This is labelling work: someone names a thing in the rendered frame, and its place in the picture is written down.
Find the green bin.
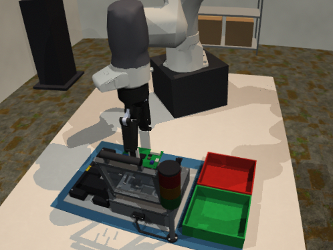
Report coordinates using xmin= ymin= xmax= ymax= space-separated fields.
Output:
xmin=182 ymin=185 xmax=251 ymax=249

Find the red open-top bin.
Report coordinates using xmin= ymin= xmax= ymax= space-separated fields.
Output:
xmin=197 ymin=152 xmax=257 ymax=195

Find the green circuit board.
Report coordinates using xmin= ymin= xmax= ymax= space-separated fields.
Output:
xmin=138 ymin=147 xmax=164 ymax=169

